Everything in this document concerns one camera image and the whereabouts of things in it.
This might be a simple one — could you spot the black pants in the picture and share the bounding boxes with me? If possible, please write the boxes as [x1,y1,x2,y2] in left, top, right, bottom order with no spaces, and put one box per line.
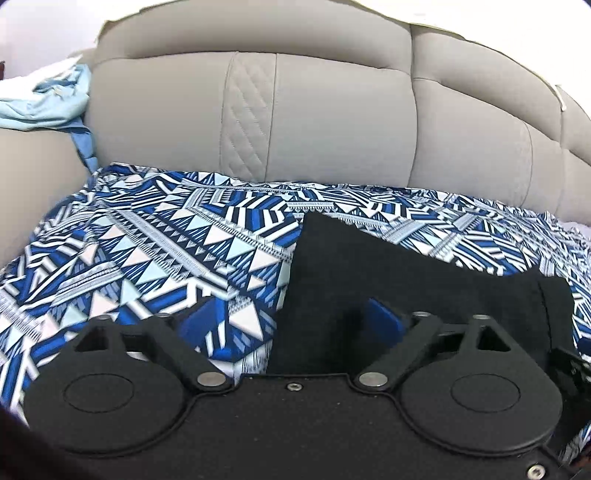
[266,213,575,375]

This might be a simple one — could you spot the blue white patterned sofa cover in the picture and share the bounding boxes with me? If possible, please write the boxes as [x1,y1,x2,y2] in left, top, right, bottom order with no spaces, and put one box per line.
[0,161,591,467]

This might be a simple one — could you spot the beige leather sofa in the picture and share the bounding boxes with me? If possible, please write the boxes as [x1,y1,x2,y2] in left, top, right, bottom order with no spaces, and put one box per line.
[0,2,591,269]

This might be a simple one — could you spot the light blue clothes pile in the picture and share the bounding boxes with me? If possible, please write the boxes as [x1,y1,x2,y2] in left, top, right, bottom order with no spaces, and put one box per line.
[1,56,98,172]

